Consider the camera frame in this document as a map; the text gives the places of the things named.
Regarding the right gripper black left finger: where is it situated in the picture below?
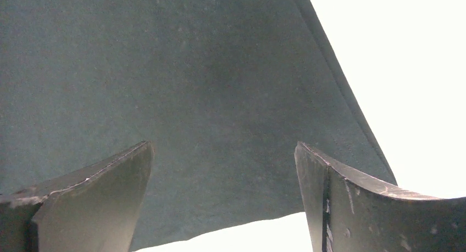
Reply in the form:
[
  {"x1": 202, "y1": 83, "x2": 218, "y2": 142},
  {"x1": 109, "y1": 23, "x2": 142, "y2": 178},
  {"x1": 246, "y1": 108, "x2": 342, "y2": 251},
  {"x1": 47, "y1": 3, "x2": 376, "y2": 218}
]
[{"x1": 1, "y1": 141, "x2": 154, "y2": 252}]

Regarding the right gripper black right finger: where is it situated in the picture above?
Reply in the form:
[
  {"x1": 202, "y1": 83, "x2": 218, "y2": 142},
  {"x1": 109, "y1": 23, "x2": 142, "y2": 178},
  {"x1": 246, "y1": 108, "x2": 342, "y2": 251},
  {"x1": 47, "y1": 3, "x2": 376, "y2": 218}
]
[{"x1": 294, "y1": 142, "x2": 465, "y2": 251}]

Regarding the black t shirt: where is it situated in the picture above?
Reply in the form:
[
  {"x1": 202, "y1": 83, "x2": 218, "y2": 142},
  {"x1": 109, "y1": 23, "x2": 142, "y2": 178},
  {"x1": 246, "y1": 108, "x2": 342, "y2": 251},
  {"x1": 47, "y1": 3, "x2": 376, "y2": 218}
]
[{"x1": 1, "y1": 0, "x2": 396, "y2": 250}]

